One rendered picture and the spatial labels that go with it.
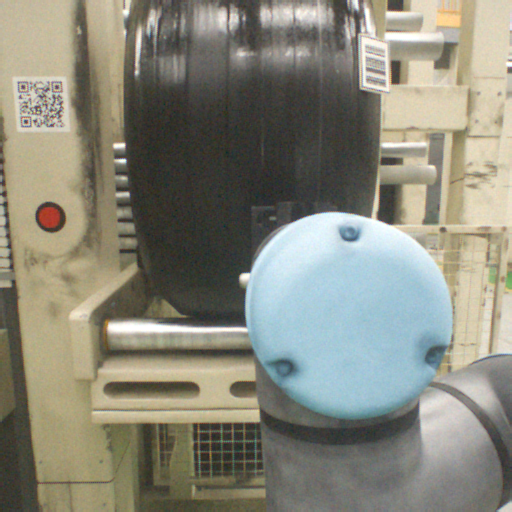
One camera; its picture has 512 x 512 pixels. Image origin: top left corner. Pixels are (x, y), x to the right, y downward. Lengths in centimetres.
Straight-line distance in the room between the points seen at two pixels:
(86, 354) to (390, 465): 48
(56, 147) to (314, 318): 60
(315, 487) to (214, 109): 37
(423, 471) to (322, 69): 38
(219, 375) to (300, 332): 47
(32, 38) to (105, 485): 70
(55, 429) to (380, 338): 72
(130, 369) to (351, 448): 48
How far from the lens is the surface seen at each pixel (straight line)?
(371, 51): 52
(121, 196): 110
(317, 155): 47
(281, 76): 48
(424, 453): 24
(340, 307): 16
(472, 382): 29
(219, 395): 64
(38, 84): 73
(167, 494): 161
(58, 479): 88
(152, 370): 63
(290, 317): 16
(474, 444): 26
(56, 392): 80
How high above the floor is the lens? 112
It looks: 10 degrees down
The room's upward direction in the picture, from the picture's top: straight up
